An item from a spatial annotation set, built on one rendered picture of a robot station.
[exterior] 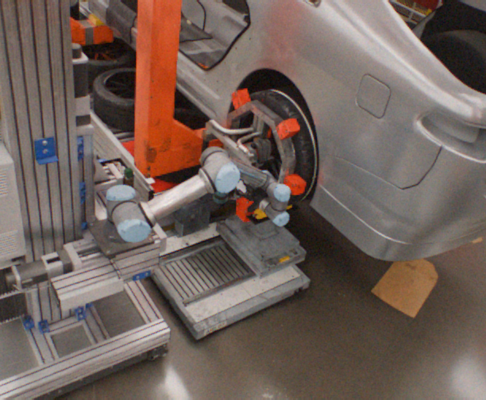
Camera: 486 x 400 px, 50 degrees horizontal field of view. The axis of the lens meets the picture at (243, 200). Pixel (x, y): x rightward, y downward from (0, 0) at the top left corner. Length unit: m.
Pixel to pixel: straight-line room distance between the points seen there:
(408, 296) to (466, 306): 0.39
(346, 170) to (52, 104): 1.33
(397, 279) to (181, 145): 1.68
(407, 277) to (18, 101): 2.69
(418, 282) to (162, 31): 2.29
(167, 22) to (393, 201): 1.39
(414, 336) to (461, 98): 1.69
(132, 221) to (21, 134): 0.51
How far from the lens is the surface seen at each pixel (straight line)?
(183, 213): 3.23
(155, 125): 3.00
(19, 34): 1.94
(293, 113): 2.74
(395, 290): 3.61
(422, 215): 2.39
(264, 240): 3.31
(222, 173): 2.09
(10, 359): 2.74
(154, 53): 2.80
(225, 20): 4.57
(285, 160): 2.69
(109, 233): 2.30
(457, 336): 3.55
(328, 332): 3.21
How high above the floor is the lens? 2.39
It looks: 37 degrees down
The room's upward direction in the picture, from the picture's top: 10 degrees clockwise
